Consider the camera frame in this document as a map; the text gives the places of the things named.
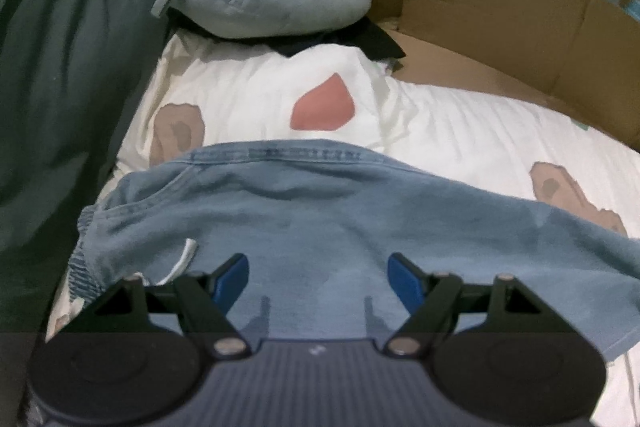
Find dark green duvet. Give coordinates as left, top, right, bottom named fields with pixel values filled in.
left=0, top=0, right=173, bottom=348

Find brown cardboard box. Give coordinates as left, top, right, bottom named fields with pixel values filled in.
left=240, top=0, right=640, bottom=140

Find blue denim pants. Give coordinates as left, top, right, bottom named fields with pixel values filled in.
left=67, top=139, right=640, bottom=363

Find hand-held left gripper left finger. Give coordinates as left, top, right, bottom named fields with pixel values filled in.
left=75, top=253, right=251, bottom=359

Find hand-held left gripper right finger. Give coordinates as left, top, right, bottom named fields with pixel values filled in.
left=383, top=253, right=571, bottom=359

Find white bear printed bed sheet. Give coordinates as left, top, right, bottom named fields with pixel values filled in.
left=45, top=29, right=640, bottom=427

